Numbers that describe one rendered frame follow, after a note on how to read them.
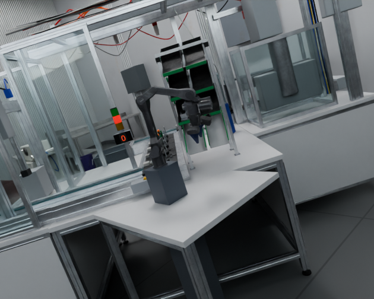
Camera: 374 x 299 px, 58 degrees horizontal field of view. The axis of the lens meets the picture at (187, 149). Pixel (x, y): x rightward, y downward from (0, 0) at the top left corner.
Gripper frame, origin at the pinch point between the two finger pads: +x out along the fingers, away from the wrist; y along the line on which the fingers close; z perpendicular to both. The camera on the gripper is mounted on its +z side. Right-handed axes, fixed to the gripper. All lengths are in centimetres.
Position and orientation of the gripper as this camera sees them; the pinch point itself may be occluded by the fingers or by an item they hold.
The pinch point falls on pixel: (197, 134)
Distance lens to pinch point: 178.4
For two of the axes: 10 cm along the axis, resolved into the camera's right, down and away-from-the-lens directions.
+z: 9.5, -1.0, -3.1
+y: 2.4, -4.2, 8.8
